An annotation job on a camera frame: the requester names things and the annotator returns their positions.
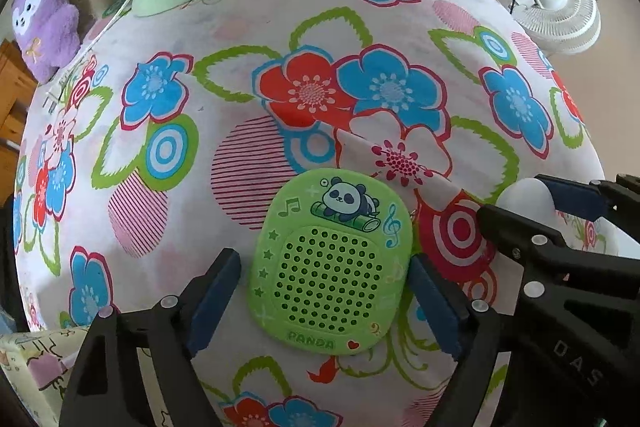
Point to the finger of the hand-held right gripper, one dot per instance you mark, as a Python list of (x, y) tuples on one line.
[(575, 199), (505, 227)]

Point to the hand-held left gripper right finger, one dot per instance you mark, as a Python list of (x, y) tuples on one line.
[(435, 302)]

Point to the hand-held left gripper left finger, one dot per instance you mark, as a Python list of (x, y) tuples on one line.
[(212, 302)]

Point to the white round case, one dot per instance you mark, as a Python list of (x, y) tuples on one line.
[(525, 199)]

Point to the green panda speaker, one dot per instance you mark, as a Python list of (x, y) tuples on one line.
[(325, 277)]

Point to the yellow cartoon storage box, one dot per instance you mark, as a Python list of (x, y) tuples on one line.
[(30, 382)]

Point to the white standing fan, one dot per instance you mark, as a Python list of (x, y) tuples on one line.
[(555, 12)]

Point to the wooden chair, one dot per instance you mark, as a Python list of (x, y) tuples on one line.
[(10, 107)]

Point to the purple plush toy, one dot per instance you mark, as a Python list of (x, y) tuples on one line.
[(45, 37)]

